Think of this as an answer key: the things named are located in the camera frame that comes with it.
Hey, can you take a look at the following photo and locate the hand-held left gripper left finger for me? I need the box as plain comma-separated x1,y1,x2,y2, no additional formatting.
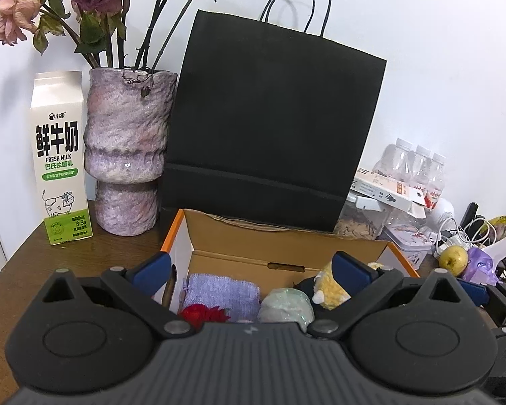
42,253,195,340

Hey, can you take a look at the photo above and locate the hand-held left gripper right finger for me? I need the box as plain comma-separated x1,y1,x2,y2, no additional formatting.
309,251,462,340

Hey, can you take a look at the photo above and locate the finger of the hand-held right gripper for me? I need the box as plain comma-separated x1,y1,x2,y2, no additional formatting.
455,278,489,306

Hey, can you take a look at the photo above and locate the yellow white plush sheep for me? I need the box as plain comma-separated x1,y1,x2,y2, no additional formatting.
313,262,386,309

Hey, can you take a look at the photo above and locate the navy zip pouch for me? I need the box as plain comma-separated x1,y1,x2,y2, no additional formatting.
297,276,321,300

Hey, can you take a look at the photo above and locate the red fabric flower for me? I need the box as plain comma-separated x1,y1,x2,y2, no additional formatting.
179,304,230,327

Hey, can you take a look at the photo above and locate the purple knit pouch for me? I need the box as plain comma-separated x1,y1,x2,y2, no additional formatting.
181,273,261,325

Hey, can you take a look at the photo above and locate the iridescent white packet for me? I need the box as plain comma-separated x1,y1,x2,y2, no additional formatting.
258,288,315,332

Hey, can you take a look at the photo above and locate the red cardboard box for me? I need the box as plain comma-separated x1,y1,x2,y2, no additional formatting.
159,209,420,325

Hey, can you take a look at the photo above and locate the purple tissue pack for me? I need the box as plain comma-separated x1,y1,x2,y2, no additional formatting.
459,236,506,288

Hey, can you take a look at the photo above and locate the yellow green apple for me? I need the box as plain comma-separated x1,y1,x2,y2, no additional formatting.
439,245,469,277

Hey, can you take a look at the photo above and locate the clear plastic food container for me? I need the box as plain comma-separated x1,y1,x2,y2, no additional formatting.
333,192,395,241

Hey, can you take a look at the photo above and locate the small printed tin box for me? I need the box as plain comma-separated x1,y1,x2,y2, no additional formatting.
379,223,433,268

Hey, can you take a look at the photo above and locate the yellow snack packet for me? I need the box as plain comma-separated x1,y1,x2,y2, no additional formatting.
487,215,506,237

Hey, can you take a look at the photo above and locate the black charger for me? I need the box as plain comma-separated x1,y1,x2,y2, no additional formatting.
459,202,479,237

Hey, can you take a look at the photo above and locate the small white fan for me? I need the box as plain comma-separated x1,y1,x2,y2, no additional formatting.
426,198,456,237

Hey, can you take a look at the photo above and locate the white flat carton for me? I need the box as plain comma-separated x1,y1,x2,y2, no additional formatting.
350,168,437,219

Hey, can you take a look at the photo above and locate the clear water bottle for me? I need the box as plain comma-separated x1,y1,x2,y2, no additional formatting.
428,152,446,203
411,144,431,186
373,138,414,178

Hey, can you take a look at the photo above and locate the purple textured vase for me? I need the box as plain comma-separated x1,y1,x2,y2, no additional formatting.
83,66,178,236

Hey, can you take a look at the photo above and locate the white green milk carton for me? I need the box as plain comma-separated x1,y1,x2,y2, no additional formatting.
30,71,93,245

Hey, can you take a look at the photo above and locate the black paper bag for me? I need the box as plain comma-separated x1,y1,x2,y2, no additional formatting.
159,0,388,234

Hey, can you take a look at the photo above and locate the white cable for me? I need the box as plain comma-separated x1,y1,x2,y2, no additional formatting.
436,215,498,258

